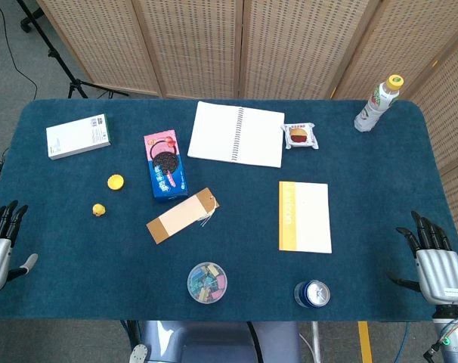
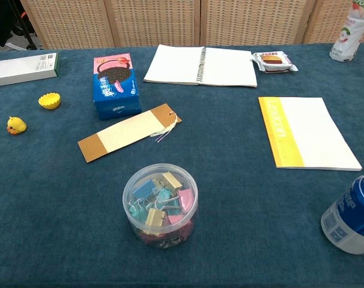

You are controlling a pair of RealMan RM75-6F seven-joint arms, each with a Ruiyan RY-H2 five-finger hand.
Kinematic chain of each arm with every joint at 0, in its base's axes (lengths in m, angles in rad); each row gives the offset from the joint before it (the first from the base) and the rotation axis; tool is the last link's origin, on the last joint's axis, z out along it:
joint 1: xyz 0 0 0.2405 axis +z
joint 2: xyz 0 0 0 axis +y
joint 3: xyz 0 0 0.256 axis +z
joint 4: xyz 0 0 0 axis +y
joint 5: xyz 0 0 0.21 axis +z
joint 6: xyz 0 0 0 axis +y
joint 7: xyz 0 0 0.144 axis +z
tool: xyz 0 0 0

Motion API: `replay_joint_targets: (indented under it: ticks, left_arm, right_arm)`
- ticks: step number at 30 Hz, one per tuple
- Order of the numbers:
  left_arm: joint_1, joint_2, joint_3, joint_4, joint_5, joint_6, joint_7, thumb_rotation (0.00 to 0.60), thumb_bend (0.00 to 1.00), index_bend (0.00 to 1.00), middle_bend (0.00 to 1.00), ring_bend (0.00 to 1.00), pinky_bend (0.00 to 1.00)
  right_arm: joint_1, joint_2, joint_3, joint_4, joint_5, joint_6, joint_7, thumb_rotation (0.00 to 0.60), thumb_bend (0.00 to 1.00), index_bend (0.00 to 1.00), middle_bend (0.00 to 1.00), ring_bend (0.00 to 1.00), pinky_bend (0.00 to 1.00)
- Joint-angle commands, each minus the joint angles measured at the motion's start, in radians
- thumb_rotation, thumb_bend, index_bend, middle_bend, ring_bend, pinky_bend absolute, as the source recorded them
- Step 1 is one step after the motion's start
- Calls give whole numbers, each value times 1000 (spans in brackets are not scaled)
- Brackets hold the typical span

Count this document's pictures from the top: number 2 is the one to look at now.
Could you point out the yellow round object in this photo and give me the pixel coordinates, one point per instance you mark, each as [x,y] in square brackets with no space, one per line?
[16,126]

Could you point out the yellow round disc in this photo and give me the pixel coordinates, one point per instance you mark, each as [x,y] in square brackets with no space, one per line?
[50,102]

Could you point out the yellow binder clip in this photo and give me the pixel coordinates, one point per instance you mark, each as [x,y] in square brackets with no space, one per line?
[155,216]
[171,180]

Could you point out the blue tablecloth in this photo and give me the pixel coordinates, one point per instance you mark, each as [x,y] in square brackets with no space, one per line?
[218,126]

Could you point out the pink binder clip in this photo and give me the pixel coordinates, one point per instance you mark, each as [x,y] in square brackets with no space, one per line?
[186,199]

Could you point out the brown cream cardboard bookmark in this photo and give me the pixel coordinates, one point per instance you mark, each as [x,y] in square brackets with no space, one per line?
[125,133]

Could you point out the blue binder clip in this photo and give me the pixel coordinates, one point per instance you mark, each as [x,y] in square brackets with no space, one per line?
[143,190]

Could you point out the open white spiral notebook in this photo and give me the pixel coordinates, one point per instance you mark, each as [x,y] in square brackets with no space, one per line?
[176,64]

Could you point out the blue pink Oreo box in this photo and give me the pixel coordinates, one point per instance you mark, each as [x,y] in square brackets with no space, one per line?
[116,90]

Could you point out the clear plastic clip jar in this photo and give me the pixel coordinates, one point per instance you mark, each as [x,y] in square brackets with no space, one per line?
[134,228]

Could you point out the wrapped snack cake packet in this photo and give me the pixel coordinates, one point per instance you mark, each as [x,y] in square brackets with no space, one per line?
[273,61]

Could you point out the woven wooden folding screen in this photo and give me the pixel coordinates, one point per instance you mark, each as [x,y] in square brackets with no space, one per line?
[158,21]

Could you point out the yellow white notepad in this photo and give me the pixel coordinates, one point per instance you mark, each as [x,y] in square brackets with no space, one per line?
[317,135]

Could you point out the white box green edge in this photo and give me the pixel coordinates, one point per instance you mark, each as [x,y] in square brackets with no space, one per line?
[20,70]

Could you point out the blue drink can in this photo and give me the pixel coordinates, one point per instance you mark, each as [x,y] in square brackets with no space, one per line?
[347,216]

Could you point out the black tripod stand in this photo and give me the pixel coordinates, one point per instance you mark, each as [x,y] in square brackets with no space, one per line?
[25,30]

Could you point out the white drink bottle yellow cap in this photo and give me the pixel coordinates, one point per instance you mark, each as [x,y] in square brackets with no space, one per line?
[348,33]

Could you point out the black fabric object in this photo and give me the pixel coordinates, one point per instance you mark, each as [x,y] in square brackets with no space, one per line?
[0,21]

